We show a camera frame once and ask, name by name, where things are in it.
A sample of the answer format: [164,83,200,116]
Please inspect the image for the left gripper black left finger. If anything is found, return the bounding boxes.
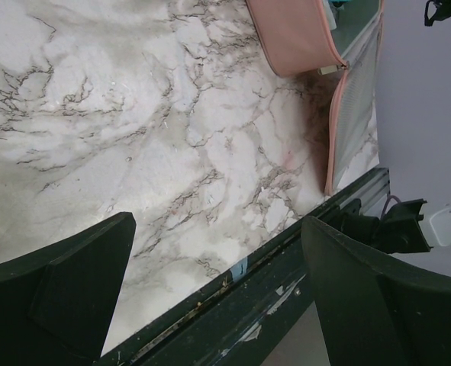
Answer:
[0,212,136,365]

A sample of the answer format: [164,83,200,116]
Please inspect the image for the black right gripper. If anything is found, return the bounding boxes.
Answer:
[424,0,451,26]

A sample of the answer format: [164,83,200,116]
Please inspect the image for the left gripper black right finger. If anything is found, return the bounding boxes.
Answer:
[301,216,451,365]

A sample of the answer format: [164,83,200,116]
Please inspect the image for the pink medicine kit case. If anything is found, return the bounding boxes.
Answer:
[247,0,384,194]

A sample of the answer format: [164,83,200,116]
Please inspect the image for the blue cotton swab bag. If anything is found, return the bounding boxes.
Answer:
[328,0,352,8]

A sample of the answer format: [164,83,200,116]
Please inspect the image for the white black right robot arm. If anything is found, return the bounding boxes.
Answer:
[375,1,451,252]

